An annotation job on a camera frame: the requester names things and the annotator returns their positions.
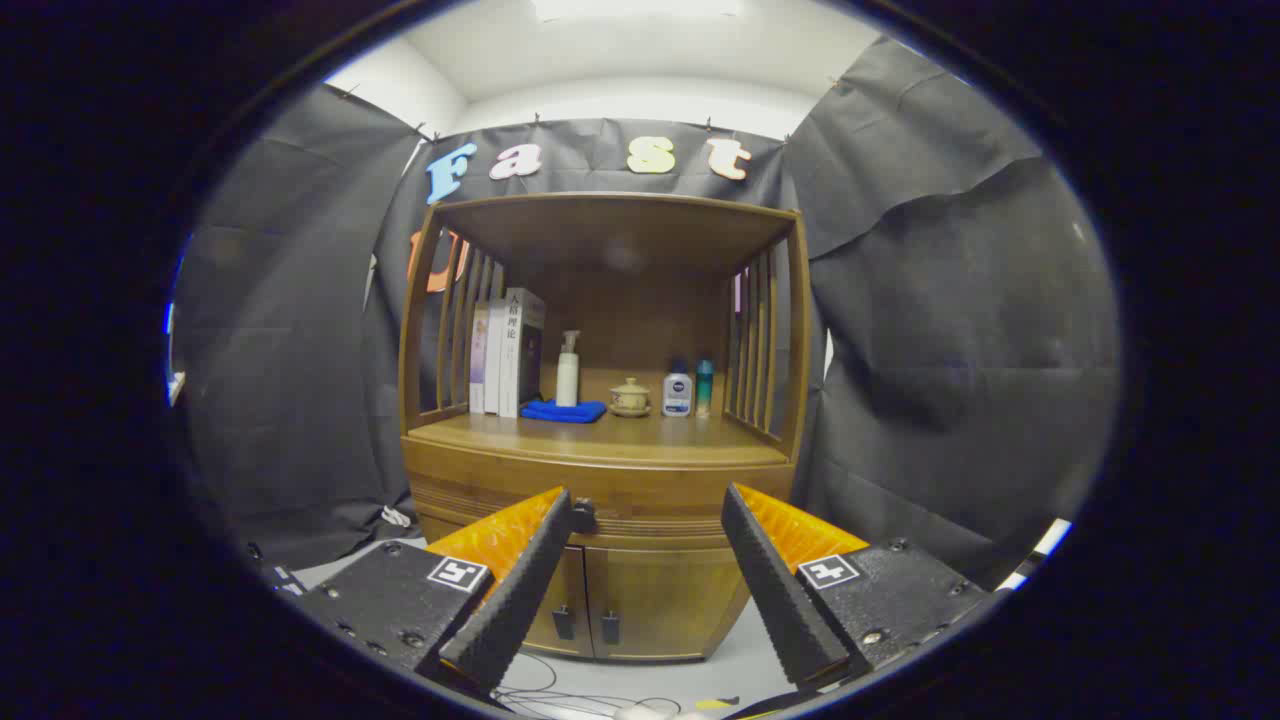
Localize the blue cloth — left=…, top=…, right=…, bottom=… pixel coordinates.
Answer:
left=520, top=399, right=608, bottom=424

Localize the purple and white book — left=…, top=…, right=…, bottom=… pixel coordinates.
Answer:
left=469, top=303, right=491, bottom=414

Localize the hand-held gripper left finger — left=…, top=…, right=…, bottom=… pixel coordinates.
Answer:
left=290, top=487, right=576, bottom=696

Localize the wooden countertop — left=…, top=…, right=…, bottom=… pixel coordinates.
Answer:
left=405, top=368, right=791, bottom=469

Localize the tangle of black cables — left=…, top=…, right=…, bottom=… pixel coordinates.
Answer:
left=495, top=650, right=681, bottom=719

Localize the white pump bottle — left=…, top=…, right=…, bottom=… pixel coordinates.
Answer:
left=556, top=330, right=582, bottom=408

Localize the white lotion bottle blue cap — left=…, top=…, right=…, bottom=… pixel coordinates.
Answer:
left=662, top=360, right=694, bottom=418

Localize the thick white and black book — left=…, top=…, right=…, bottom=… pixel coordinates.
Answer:
left=498, top=288, right=547, bottom=419

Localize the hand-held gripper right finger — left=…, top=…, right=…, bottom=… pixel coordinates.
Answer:
left=720, top=483, right=991, bottom=691

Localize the thin white book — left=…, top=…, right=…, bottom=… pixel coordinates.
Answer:
left=484, top=298, right=508, bottom=416

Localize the narrow wooden cabinet door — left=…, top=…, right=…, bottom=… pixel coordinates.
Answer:
left=520, top=545, right=591, bottom=658

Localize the wide wooden cabinet door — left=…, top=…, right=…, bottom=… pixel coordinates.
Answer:
left=585, top=545, right=751, bottom=663

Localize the wooden cabinet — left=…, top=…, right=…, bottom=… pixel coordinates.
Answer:
left=397, top=192, right=811, bottom=663

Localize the wooden drawer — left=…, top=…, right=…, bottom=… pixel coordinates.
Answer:
left=405, top=462, right=796, bottom=549

